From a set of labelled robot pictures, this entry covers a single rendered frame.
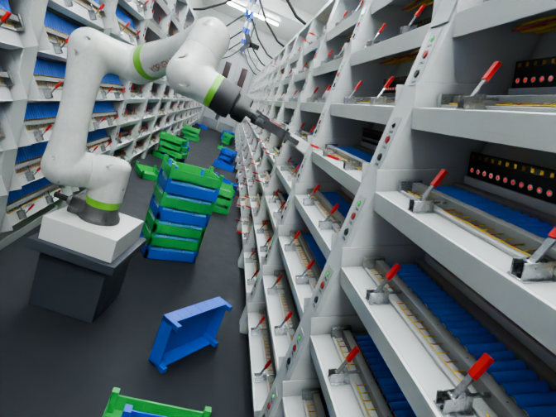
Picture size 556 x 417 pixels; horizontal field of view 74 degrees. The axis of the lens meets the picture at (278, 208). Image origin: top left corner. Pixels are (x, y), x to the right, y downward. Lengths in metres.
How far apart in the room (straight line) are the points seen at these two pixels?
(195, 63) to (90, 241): 0.77
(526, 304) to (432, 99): 0.52
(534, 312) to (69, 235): 1.37
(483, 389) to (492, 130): 0.37
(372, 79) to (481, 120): 0.95
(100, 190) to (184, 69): 0.66
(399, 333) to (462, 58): 0.58
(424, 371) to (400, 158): 0.45
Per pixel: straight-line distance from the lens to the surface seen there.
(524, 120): 0.60
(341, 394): 0.84
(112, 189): 1.49
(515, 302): 0.51
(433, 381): 0.62
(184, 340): 1.61
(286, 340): 1.27
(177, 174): 2.02
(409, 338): 0.69
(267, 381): 1.40
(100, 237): 1.45
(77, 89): 1.39
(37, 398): 1.37
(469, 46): 0.93
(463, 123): 0.71
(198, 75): 1.00
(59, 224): 1.51
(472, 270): 0.57
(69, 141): 1.41
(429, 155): 0.90
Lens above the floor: 0.98
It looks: 13 degrees down
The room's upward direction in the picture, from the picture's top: 21 degrees clockwise
